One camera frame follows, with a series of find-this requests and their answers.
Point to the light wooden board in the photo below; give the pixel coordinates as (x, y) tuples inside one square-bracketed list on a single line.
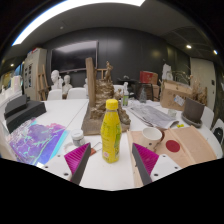
[(210, 150), (185, 146)]

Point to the purple and teal print sheet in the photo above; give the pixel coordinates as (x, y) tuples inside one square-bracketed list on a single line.
[(36, 141)]

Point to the black wall screen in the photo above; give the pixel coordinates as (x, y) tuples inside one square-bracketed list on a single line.
[(74, 56)]

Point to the white plaster bust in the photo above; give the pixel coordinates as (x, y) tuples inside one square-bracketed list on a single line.
[(55, 79), (67, 85)]

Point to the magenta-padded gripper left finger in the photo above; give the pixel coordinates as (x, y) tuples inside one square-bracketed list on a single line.
[(78, 160)]

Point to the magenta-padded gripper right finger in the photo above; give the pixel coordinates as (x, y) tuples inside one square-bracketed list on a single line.
[(146, 160)]

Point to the newspaper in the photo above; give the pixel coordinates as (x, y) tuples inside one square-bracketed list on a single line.
[(153, 115)]

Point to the golden sculpture on brown base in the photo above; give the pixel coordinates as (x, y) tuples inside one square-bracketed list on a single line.
[(103, 93)]

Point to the ceiling spot lights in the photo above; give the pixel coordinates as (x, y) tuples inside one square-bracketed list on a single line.
[(188, 46)]

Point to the small glass jar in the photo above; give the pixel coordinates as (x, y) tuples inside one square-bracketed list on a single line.
[(172, 113)]

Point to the red box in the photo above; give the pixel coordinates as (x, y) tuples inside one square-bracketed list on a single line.
[(146, 77)]

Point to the flat round red coaster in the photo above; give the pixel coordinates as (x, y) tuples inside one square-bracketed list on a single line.
[(173, 146)]

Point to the white spray bottle green label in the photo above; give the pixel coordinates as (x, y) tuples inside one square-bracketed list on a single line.
[(125, 96)]

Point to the wooden easel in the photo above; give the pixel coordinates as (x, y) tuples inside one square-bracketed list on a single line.
[(42, 83), (101, 73)]

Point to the clear tube with red end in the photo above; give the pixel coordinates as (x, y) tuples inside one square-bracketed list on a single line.
[(95, 149)]

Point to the small yellow object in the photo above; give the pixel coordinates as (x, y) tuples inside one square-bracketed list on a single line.
[(180, 125)]

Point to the long ceiling light strip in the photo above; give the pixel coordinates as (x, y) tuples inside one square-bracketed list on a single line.
[(66, 8)]

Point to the yellow drink bottle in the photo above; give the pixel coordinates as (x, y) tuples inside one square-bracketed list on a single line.
[(111, 133)]

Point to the cardboard box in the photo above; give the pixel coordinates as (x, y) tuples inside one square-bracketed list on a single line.
[(175, 93)]

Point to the dark grey foam block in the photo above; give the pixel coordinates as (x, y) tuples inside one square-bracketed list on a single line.
[(15, 105), (25, 116)]

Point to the clear glass bottle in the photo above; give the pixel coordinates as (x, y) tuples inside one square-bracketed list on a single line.
[(143, 96)]

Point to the white chairs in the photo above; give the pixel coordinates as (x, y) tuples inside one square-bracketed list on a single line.
[(76, 93)]

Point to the white cabinet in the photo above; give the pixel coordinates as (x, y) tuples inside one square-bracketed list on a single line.
[(33, 73)]

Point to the black backpack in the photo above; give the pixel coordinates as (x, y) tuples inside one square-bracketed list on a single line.
[(218, 135)]

